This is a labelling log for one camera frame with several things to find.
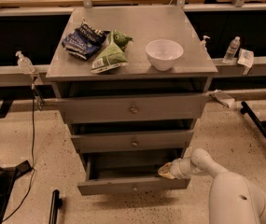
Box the grey middle drawer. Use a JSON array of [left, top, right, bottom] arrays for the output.
[[71, 130, 193, 153]]

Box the grey drawer cabinet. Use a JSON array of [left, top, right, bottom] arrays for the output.
[[45, 5, 218, 177]]

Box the clear water bottle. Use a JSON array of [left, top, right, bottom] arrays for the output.
[[223, 36, 240, 63]]

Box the grey top drawer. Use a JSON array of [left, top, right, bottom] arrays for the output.
[[58, 94, 208, 124]]

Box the black cable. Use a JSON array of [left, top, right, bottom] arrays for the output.
[[1, 83, 37, 223]]

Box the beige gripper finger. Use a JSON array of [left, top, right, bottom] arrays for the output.
[[158, 173, 175, 180], [159, 162, 172, 172]]

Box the green chip bag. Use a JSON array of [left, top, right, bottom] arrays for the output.
[[91, 31, 128, 74]]

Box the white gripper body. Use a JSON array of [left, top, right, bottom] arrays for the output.
[[170, 158, 191, 179]]

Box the folded cloth on rail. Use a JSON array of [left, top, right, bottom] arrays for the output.
[[211, 90, 234, 108]]

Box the small pump bottle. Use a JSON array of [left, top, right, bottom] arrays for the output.
[[201, 35, 210, 50]]

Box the white wipes packet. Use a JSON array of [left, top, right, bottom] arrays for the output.
[[237, 49, 254, 75]]

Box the blue chip bag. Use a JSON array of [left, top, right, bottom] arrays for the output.
[[62, 21, 109, 61]]

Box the grey drawer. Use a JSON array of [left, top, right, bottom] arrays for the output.
[[77, 148, 190, 195], [71, 130, 193, 153], [58, 94, 208, 124]]

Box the green plush toy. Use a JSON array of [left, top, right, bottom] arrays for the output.
[[108, 30, 133, 50]]

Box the white bowl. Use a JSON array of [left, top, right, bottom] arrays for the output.
[[146, 39, 184, 71]]

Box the black bar on floor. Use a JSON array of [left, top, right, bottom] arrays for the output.
[[49, 189, 63, 224]]

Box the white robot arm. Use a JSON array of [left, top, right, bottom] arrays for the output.
[[158, 148, 266, 224]]

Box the hand sanitizer pump bottle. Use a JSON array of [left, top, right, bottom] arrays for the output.
[[16, 50, 35, 75]]

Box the grey bottom drawer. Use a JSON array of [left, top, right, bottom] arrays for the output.
[[77, 148, 190, 195]]

